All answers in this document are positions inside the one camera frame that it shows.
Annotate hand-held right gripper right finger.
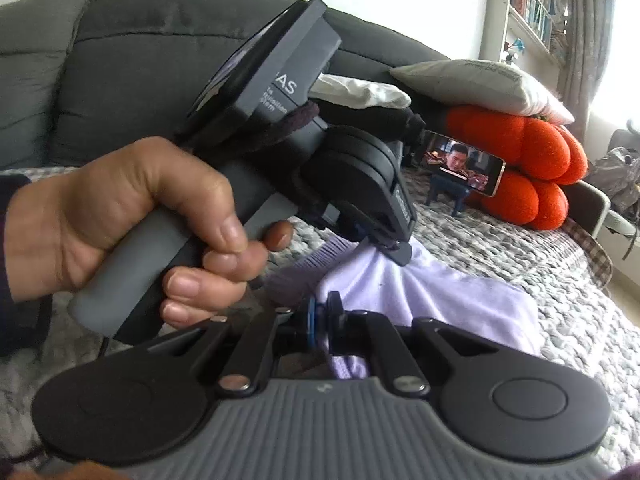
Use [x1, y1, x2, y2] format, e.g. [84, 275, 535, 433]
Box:
[320, 290, 501, 396]

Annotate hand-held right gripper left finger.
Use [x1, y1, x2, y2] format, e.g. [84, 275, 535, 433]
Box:
[145, 295, 321, 393]

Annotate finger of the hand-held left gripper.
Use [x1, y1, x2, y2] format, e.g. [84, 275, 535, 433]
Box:
[357, 225, 414, 267]

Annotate purple pants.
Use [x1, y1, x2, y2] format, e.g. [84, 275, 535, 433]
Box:
[265, 237, 543, 381]

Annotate stack of folded clothes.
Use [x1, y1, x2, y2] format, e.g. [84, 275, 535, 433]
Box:
[310, 72, 427, 171]

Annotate person's left hand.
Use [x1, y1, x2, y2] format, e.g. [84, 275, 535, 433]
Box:
[2, 137, 293, 331]

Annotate smartphone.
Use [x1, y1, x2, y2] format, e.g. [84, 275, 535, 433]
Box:
[419, 130, 507, 197]

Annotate orange pumpkin cushion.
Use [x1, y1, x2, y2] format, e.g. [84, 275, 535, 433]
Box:
[442, 106, 588, 231]

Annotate white pillow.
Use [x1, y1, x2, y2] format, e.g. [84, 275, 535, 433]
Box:
[389, 59, 576, 126]

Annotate grey backpack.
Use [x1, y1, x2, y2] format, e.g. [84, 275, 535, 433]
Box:
[590, 146, 640, 216]

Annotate grey office chair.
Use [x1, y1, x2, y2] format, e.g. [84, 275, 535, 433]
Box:
[592, 117, 640, 261]

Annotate row of books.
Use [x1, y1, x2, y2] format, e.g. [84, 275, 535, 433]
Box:
[512, 0, 568, 51]

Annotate patterned grey curtain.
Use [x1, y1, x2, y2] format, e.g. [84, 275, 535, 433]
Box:
[557, 0, 626, 146]

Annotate window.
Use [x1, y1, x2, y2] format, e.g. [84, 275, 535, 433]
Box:
[590, 0, 640, 131]

